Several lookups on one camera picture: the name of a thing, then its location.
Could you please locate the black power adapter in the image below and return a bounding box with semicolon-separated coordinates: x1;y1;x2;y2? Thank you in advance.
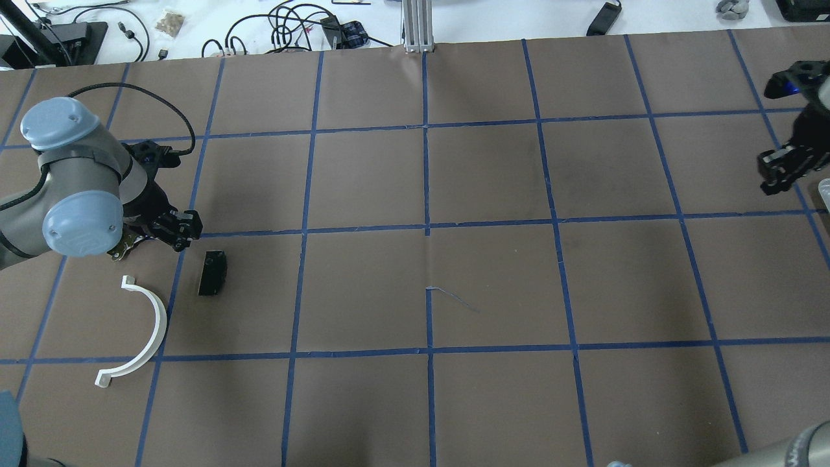
585;1;623;36

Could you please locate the white curved plastic bracket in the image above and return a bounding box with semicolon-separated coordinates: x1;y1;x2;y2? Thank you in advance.
95;276;168;389

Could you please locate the olive metal brake shoe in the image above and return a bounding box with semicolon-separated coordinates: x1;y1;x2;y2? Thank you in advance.
106;235;152;262

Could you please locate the aluminium frame post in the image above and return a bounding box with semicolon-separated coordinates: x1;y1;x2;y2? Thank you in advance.
400;0;434;53

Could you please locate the black brake pad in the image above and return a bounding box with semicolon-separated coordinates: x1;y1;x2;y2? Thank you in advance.
196;250;228;296

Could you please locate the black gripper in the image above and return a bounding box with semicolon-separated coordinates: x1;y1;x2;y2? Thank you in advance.
757;61;828;196
123;141;204;252

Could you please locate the snack packet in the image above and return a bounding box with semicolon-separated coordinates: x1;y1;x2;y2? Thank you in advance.
154;10;185;38

